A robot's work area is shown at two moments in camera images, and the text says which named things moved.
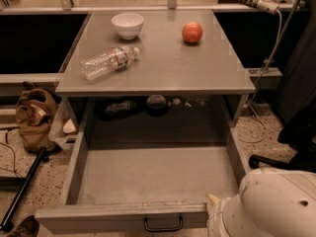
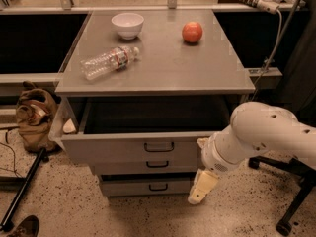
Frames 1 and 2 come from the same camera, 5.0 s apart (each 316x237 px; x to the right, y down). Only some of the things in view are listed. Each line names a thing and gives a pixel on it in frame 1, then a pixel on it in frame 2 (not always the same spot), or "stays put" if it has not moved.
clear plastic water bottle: [109, 62] stays put
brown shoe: [30, 227] stays put
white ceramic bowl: [128, 25] stays put
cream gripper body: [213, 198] to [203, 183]
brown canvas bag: [35, 116] stays put
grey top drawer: [143, 182] to [141, 126]
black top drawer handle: [163, 229] to [168, 150]
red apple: [192, 32] stays put
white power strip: [266, 1] stays put
